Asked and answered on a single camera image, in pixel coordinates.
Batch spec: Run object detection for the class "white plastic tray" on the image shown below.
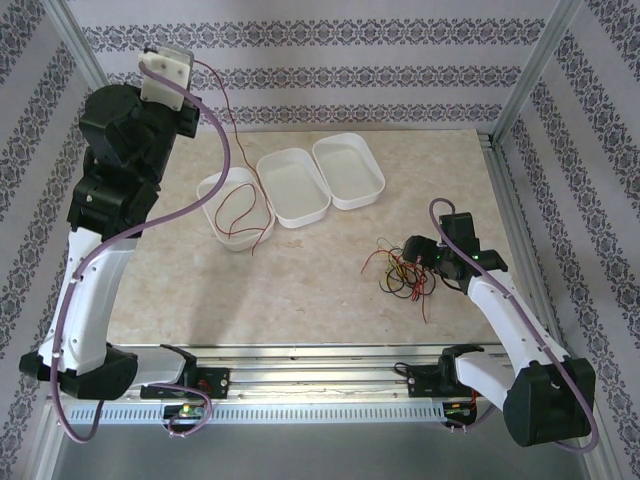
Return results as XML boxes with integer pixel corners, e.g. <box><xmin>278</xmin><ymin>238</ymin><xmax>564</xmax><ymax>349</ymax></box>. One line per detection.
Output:
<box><xmin>255</xmin><ymin>147</ymin><xmax>332</xmax><ymax>230</ymax></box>
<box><xmin>312</xmin><ymin>132</ymin><xmax>386</xmax><ymax>211</ymax></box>
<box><xmin>197</xmin><ymin>167</ymin><xmax>276</xmax><ymax>254</ymax></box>

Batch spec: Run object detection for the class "grey metal panel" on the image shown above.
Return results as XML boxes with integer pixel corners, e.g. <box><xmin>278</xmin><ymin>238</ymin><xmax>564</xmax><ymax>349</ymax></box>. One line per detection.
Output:
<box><xmin>47</xmin><ymin>422</ymin><xmax>596</xmax><ymax>480</ymax></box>

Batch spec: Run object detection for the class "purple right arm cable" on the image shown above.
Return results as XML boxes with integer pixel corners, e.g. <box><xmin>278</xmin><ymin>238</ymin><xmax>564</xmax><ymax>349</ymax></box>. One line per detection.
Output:
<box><xmin>429</xmin><ymin>198</ymin><xmax>600</xmax><ymax>453</ymax></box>

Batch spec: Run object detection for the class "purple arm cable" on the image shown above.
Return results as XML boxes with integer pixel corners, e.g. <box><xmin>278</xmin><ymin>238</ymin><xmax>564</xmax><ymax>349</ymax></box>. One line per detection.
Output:
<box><xmin>429</xmin><ymin>198</ymin><xmax>600</xmax><ymax>453</ymax></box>
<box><xmin>48</xmin><ymin>59</ymin><xmax>234</xmax><ymax>444</ymax></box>

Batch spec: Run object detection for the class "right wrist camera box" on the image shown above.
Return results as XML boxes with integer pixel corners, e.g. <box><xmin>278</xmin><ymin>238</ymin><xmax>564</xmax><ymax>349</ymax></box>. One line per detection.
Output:
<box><xmin>437</xmin><ymin>212</ymin><xmax>479</xmax><ymax>249</ymax></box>

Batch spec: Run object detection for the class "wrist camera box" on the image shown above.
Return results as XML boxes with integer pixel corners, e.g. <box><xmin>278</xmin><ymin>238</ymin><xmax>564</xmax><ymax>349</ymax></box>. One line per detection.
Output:
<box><xmin>437</xmin><ymin>212</ymin><xmax>479</xmax><ymax>249</ymax></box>
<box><xmin>137</xmin><ymin>43</ymin><xmax>195</xmax><ymax>111</ymax></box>

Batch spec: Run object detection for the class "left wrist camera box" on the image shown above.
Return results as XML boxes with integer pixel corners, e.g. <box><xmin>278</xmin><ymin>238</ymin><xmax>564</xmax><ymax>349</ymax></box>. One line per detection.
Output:
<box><xmin>137</xmin><ymin>43</ymin><xmax>195</xmax><ymax>111</ymax></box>

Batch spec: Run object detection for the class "aluminium frame post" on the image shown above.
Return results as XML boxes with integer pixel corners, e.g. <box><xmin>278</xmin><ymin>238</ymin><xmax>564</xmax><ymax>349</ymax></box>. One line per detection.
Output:
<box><xmin>491</xmin><ymin>0</ymin><xmax>586</xmax><ymax>149</ymax></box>
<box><xmin>42</xmin><ymin>0</ymin><xmax>140</xmax><ymax>154</ymax></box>

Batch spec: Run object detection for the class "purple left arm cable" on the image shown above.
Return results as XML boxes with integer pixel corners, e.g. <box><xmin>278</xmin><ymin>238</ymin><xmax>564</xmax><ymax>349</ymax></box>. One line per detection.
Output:
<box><xmin>48</xmin><ymin>59</ymin><xmax>234</xmax><ymax>444</ymax></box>

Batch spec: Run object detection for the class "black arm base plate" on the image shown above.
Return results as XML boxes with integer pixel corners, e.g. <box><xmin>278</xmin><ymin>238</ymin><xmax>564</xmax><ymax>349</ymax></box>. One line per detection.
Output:
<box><xmin>140</xmin><ymin>366</ymin><xmax>231</xmax><ymax>401</ymax></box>
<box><xmin>407</xmin><ymin>364</ymin><xmax>499</xmax><ymax>400</ymax></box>

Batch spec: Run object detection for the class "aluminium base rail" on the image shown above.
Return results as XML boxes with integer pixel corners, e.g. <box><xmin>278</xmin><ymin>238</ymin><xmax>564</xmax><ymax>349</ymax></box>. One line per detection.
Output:
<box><xmin>49</xmin><ymin>343</ymin><xmax>594</xmax><ymax>401</ymax></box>

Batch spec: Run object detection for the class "white slotted cable duct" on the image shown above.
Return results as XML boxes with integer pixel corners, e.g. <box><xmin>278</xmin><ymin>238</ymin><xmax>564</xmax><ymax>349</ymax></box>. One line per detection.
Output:
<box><xmin>67</xmin><ymin>403</ymin><xmax>447</xmax><ymax>424</ymax></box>

